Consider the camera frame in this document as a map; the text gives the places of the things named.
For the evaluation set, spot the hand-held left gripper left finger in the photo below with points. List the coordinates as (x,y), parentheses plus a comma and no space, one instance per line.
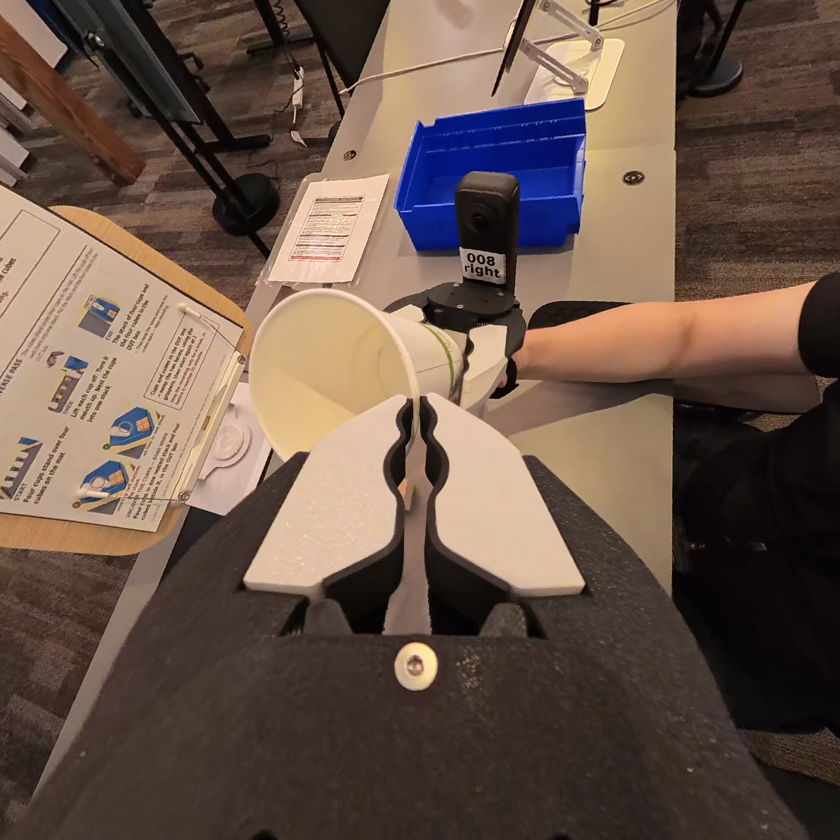
(328,518)

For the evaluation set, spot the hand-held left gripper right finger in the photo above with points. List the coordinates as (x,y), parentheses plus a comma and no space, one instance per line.
(499,525)

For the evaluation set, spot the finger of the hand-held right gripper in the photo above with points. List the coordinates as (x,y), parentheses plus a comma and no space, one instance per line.
(412,310)
(487,358)

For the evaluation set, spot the white paper cup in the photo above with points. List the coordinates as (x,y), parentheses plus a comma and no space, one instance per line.
(315,367)

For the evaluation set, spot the person's right forearm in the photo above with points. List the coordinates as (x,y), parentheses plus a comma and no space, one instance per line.
(656,341)

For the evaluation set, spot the blue plastic bin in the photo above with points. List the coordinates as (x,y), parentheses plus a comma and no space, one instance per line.
(433,216)

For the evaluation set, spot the laminated paper sheet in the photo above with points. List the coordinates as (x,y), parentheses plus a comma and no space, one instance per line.
(328,223)

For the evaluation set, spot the black framed board stand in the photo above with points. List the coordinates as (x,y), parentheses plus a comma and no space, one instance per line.
(246,203)

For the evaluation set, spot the wooden document stand white base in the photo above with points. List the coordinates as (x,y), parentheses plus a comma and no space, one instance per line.
(197,262)

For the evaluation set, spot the black chair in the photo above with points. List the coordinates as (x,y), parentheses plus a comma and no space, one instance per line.
(354,39)

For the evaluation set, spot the person's black clothing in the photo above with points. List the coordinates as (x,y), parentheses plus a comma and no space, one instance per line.
(754,558)

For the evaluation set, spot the black pole stand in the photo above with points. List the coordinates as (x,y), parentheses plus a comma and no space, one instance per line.
(718,82)

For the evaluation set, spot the printed instruction sheet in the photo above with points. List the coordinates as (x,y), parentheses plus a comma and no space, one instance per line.
(98,361)

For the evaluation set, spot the wooden beam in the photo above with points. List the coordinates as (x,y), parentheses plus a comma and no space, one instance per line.
(65,105)

